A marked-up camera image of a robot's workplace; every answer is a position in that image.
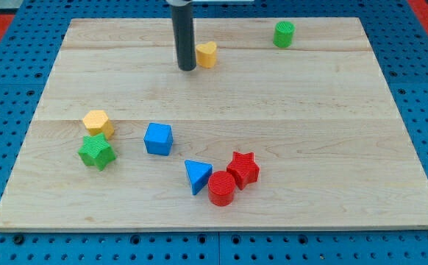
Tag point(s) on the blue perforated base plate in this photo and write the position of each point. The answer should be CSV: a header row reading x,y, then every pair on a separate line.
x,y
30,35

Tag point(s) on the blue cube block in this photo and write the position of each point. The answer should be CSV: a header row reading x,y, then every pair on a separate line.
x,y
158,139

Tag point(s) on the light wooden board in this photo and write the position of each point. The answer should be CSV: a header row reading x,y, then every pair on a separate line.
x,y
333,151

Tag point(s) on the red cylinder block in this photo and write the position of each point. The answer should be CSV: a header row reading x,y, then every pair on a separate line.
x,y
221,188

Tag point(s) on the blue triangle block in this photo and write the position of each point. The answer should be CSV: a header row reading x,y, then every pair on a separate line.
x,y
198,174

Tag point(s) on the green star block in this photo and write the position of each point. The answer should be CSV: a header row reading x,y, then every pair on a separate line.
x,y
96,151

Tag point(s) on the yellow heart block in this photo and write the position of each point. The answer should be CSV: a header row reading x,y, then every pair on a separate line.
x,y
206,54

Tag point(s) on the green cylinder block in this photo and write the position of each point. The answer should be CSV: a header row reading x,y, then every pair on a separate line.
x,y
283,34

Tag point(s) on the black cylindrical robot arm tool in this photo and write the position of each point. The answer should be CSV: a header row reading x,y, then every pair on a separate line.
x,y
182,21

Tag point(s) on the red star block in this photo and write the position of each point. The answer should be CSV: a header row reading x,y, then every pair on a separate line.
x,y
244,169

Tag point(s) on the yellow hexagon block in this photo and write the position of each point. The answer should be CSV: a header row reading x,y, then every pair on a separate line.
x,y
96,122

